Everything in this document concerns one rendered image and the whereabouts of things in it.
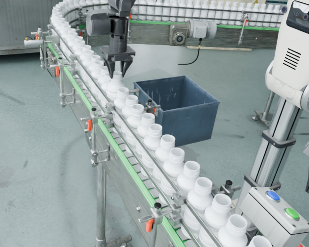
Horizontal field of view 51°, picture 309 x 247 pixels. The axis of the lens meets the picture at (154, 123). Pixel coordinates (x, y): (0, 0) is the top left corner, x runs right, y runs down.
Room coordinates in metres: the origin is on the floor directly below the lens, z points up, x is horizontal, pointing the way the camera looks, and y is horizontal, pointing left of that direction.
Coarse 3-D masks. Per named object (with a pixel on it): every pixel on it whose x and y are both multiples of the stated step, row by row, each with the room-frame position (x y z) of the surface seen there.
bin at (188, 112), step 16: (144, 80) 1.51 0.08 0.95; (160, 80) 1.55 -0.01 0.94; (176, 80) 1.61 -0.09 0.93; (192, 80) 1.58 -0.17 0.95; (144, 96) 1.37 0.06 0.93; (160, 96) 1.56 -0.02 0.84; (176, 96) 1.61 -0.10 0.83; (192, 96) 1.55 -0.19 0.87; (208, 96) 1.44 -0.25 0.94; (144, 112) 1.22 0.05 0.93; (160, 112) 1.23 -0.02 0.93; (176, 112) 1.25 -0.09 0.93; (192, 112) 1.30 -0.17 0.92; (208, 112) 1.35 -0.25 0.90; (176, 128) 1.26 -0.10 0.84; (192, 128) 1.31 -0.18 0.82; (208, 128) 1.36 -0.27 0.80; (176, 144) 1.27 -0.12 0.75
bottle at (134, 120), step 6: (132, 108) 0.84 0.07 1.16; (138, 108) 0.87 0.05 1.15; (132, 114) 0.84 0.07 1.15; (138, 114) 0.84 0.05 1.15; (132, 120) 0.83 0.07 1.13; (138, 120) 0.83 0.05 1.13; (132, 126) 0.83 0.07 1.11; (126, 138) 0.85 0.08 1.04; (132, 138) 0.83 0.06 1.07; (132, 144) 0.83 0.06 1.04
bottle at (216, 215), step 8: (216, 200) 0.52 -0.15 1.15; (224, 200) 0.52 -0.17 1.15; (208, 208) 0.51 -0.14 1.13; (216, 208) 0.49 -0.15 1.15; (224, 208) 0.48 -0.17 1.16; (208, 216) 0.49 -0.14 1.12; (216, 216) 0.48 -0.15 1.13; (224, 216) 0.49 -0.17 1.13; (208, 224) 0.48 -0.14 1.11; (216, 224) 0.47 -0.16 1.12; (224, 224) 0.48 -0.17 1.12; (200, 232) 0.50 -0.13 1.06; (216, 232) 0.47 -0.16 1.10; (200, 240) 0.49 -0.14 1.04; (208, 240) 0.48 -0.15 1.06
